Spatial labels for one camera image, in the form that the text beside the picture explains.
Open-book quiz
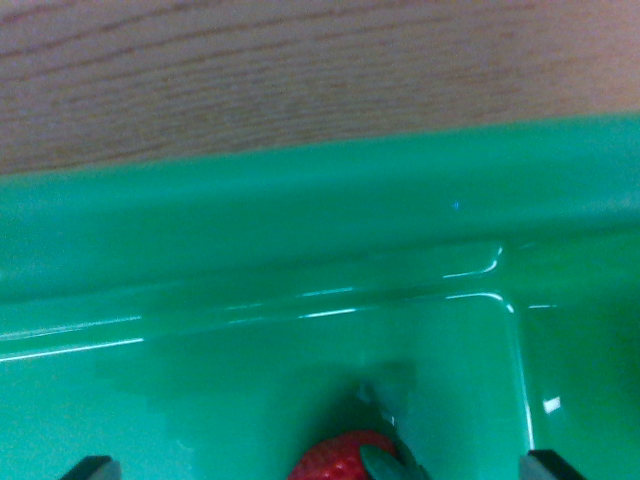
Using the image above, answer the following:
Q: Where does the red toy strawberry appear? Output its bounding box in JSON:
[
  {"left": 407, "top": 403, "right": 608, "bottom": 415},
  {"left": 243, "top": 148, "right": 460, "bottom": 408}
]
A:
[{"left": 287, "top": 429, "right": 430, "bottom": 480}]

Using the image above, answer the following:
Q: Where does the green plastic bin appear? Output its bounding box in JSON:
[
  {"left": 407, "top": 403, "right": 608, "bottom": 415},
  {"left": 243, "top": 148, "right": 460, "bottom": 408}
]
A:
[{"left": 0, "top": 110, "right": 640, "bottom": 480}]

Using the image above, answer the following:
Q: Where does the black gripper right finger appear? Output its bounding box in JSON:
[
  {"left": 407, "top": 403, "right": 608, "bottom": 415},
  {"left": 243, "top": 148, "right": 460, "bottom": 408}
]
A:
[{"left": 519, "top": 449, "right": 586, "bottom": 480}]

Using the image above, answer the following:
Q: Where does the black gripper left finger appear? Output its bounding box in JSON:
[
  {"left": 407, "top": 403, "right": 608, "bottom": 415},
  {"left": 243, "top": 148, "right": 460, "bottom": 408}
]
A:
[{"left": 59, "top": 455, "right": 123, "bottom": 480}]

